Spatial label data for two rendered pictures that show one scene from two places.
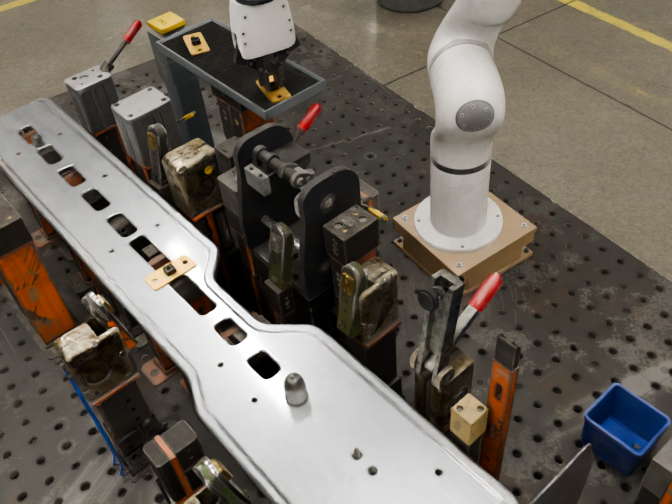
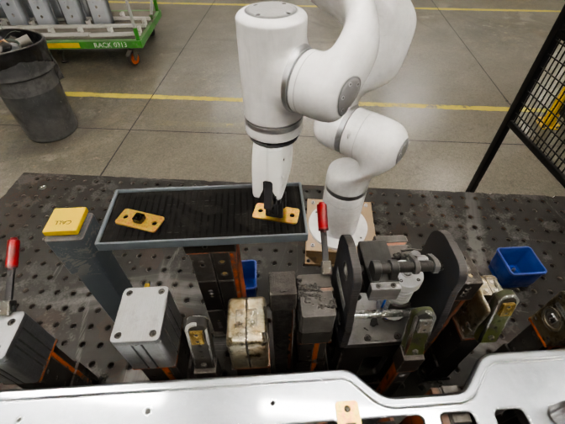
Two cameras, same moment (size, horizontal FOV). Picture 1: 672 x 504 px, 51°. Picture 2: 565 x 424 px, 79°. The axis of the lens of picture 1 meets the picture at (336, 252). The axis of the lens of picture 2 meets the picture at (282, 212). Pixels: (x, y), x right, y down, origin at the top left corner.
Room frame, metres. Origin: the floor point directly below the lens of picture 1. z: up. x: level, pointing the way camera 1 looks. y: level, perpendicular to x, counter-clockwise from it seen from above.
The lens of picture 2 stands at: (0.86, 0.44, 1.63)
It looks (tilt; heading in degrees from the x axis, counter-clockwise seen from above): 47 degrees down; 303
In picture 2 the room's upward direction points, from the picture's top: straight up
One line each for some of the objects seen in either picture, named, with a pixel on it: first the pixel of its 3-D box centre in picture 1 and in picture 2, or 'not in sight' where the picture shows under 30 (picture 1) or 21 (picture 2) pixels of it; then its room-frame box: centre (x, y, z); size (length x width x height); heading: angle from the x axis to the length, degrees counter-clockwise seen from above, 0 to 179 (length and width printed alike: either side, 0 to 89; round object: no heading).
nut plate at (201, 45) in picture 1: (195, 41); (139, 218); (1.31, 0.23, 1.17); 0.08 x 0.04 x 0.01; 17
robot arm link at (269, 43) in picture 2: not in sight; (275, 66); (1.11, 0.08, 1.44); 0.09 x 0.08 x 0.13; 176
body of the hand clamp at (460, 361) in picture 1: (440, 428); (535, 342); (0.56, -0.13, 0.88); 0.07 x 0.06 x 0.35; 127
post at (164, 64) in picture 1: (190, 115); (111, 287); (1.43, 0.31, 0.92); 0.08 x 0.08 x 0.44; 37
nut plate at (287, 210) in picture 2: (272, 86); (276, 211); (1.11, 0.08, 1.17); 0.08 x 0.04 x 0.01; 22
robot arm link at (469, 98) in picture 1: (465, 115); (364, 156); (1.08, -0.26, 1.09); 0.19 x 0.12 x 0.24; 177
